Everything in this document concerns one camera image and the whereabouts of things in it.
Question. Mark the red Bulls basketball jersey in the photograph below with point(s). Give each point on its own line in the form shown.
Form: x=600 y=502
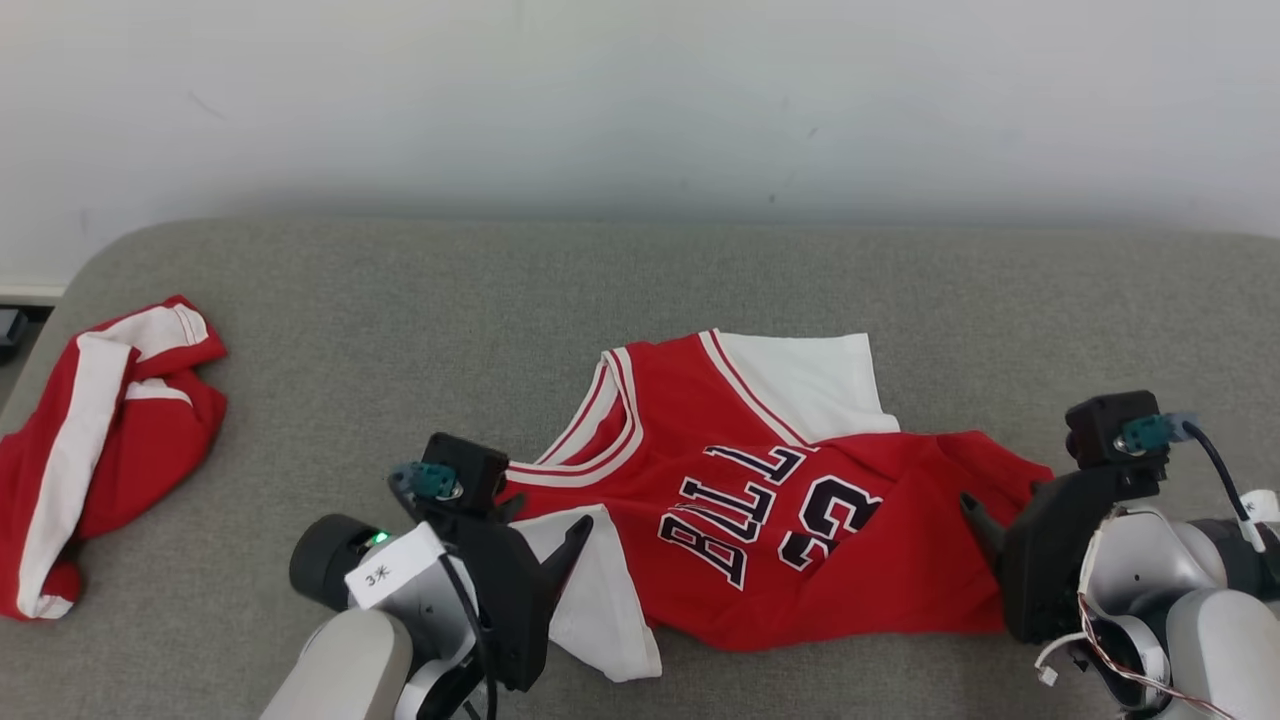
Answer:
x=800 y=560

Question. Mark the red white-striped basketball shorts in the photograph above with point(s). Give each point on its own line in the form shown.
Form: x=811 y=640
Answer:
x=110 y=450

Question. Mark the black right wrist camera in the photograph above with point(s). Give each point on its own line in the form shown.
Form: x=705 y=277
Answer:
x=1100 y=425

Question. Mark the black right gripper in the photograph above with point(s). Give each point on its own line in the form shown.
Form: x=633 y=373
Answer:
x=1045 y=560

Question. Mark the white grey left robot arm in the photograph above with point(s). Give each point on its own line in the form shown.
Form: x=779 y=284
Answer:
x=350 y=660

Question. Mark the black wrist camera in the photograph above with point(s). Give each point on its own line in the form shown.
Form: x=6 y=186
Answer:
x=1100 y=425
x=470 y=468

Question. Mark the teal right camera connector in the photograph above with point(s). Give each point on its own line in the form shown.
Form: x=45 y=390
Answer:
x=1150 y=433

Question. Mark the grey metal bar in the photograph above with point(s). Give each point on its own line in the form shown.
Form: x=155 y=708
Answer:
x=10 y=328

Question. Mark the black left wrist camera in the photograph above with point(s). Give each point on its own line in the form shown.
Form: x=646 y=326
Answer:
x=470 y=468

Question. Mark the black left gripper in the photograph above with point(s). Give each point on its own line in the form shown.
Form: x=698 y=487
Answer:
x=510 y=600

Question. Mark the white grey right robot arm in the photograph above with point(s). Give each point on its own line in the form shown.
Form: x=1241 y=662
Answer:
x=1210 y=640

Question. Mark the teal left camera connector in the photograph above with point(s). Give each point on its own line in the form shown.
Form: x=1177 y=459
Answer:
x=430 y=482

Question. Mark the teal camera connector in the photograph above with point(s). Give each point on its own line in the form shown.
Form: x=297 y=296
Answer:
x=1150 y=433
x=430 y=482

